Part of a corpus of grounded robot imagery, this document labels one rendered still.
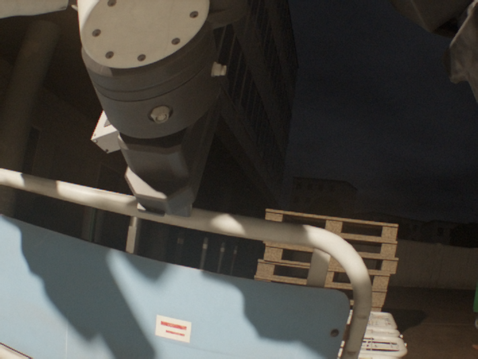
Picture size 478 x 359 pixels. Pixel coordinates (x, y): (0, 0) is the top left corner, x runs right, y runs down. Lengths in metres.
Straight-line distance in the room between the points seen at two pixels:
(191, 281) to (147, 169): 0.19
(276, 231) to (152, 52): 0.31
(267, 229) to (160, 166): 0.19
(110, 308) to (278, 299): 0.19
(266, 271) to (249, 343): 3.79
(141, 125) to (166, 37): 0.10
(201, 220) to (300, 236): 0.10
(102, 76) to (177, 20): 0.08
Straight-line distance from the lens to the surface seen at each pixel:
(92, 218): 6.90
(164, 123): 0.32
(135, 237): 5.69
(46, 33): 6.71
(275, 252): 4.23
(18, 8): 0.44
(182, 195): 0.37
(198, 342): 0.53
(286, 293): 0.51
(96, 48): 0.23
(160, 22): 0.23
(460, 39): 0.41
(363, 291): 0.52
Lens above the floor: 0.74
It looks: 8 degrees up
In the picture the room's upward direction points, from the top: 10 degrees clockwise
